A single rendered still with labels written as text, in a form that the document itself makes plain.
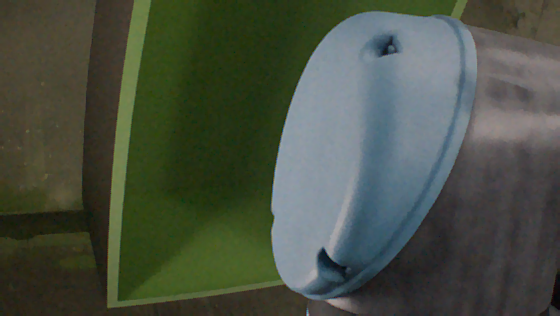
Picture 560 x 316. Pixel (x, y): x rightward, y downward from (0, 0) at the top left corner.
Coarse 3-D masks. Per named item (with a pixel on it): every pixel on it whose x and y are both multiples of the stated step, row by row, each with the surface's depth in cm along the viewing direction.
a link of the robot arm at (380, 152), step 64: (320, 64) 24; (384, 64) 20; (448, 64) 20; (512, 64) 21; (320, 128) 23; (384, 128) 19; (448, 128) 19; (512, 128) 20; (320, 192) 22; (384, 192) 19; (448, 192) 19; (512, 192) 20; (320, 256) 21; (384, 256) 19; (448, 256) 20; (512, 256) 20
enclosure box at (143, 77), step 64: (128, 0) 82; (192, 0) 122; (256, 0) 128; (320, 0) 135; (384, 0) 125; (448, 0) 106; (128, 64) 86; (192, 64) 135; (256, 64) 142; (128, 128) 95; (192, 128) 149; (256, 128) 158; (128, 192) 157; (192, 192) 164; (256, 192) 170; (128, 256) 142; (192, 256) 148; (256, 256) 154
